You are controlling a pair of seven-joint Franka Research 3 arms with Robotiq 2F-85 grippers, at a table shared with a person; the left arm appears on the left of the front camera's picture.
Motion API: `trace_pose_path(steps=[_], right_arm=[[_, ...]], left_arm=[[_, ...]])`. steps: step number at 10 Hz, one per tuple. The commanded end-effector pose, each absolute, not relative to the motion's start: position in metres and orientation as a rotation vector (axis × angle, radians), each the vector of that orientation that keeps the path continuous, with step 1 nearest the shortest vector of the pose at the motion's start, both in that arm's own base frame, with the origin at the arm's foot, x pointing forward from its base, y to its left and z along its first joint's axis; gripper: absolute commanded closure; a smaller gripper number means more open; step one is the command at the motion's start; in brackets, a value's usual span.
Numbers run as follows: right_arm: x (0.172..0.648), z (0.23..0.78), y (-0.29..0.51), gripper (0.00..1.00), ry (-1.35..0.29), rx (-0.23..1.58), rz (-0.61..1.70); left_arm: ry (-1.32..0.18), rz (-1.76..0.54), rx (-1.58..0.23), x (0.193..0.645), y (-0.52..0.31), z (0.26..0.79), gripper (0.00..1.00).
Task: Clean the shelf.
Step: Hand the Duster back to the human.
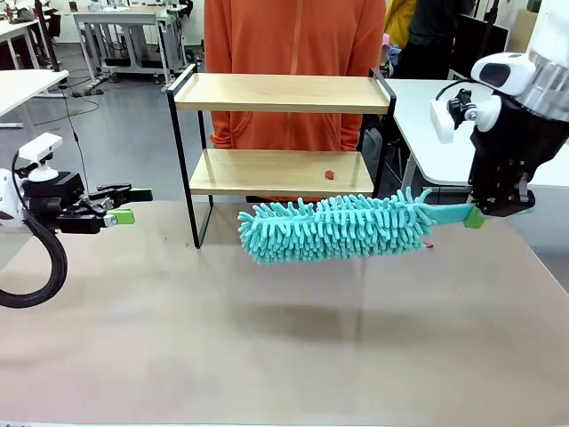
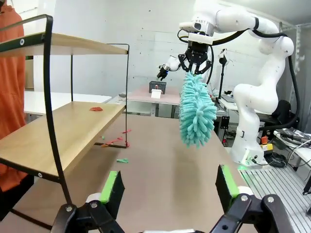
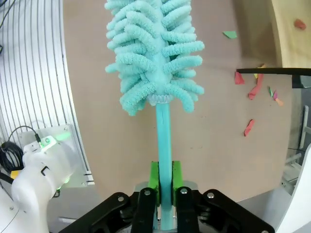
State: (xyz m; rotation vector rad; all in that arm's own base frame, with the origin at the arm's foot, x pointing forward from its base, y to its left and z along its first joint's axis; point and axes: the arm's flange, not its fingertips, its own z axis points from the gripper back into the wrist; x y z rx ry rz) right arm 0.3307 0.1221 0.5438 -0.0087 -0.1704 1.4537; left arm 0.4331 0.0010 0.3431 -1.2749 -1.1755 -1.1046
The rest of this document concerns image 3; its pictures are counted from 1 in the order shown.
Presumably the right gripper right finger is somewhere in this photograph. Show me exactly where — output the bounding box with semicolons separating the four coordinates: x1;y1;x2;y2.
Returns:
171;160;275;233

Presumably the white rounded plastic object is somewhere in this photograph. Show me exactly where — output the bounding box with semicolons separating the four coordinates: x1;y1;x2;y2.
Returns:
276;143;311;233

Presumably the grey plastic stool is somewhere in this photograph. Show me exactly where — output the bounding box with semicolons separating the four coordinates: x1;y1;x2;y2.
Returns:
283;103;311;185

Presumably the black frame wooden shelf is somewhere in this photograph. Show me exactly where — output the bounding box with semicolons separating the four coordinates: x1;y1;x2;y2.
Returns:
237;0;311;89

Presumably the teal chenille duster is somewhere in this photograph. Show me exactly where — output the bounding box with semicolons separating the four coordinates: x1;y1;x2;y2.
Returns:
104;0;205;231

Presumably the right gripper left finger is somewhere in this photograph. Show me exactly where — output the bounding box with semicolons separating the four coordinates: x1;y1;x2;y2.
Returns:
58;161;160;233

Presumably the long red paper scrap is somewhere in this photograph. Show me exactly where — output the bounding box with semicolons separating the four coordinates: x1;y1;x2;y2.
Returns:
247;73;265;100

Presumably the aluminium slotted mount frame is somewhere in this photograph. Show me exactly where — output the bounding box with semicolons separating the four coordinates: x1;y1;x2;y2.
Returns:
0;0;95;187

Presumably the black cable bundle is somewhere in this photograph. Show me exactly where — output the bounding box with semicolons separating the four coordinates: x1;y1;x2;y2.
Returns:
0;125;41;175

